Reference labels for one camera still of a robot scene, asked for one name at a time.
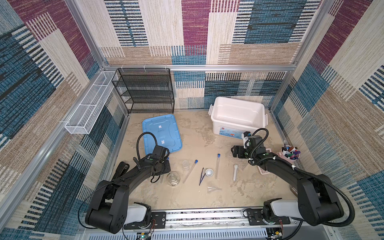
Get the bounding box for clear test tube rack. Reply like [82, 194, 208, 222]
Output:
[226, 148, 250, 170]

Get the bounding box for pink calculator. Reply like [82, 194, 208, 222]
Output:
[258, 149, 272, 175]

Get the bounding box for blue plastic tweezers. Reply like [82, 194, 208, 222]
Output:
[199, 168, 206, 185]

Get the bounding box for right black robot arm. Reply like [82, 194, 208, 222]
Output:
[231, 128, 356, 240]

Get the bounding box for white wire mesh basket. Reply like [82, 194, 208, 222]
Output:
[65, 71, 115, 135]

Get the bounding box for blue plastic bin lid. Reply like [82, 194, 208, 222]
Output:
[142, 114, 183, 153]

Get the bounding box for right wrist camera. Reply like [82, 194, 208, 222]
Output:
[242, 132, 251, 148]

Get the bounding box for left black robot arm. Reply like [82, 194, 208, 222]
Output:
[79, 145, 171, 234]

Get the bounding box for small white mortar bowl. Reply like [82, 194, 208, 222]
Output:
[205, 168, 214, 177]

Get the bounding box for white plastic storage bin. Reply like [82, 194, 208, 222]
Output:
[209, 97, 268, 139]

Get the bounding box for white ceramic pestle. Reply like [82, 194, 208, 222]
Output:
[233, 164, 239, 182]

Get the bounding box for pink pen cup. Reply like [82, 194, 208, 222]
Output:
[277, 144, 301, 165]

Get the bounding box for black wire shelf rack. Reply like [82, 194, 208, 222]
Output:
[112, 68, 175, 114]

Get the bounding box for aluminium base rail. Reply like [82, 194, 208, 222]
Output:
[78, 206, 334, 240]

